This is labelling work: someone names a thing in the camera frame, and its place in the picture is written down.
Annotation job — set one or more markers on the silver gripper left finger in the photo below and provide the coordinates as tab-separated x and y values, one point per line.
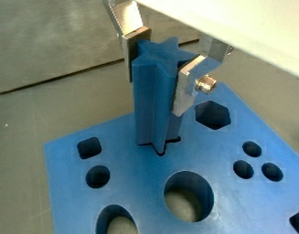
125	15

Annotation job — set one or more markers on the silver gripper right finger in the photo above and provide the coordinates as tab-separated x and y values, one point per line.
193	73

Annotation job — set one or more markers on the blue star-shaped peg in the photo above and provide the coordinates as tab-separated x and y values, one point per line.
156	80

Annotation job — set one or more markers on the blue shape-sorting block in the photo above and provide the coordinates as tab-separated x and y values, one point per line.
228	180

